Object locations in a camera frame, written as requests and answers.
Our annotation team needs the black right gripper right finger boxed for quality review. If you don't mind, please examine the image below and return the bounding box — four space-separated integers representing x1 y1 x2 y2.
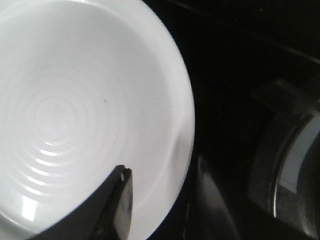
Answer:
113 168 133 240

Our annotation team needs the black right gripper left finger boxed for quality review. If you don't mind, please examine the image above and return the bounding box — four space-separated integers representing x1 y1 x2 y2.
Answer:
31 165 125 240

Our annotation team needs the white round plate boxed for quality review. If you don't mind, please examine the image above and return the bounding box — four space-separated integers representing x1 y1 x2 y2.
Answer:
0 0 195 240

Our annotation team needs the black burner grate opposite side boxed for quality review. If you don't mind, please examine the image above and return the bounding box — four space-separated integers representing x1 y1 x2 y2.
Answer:
248 78 320 240

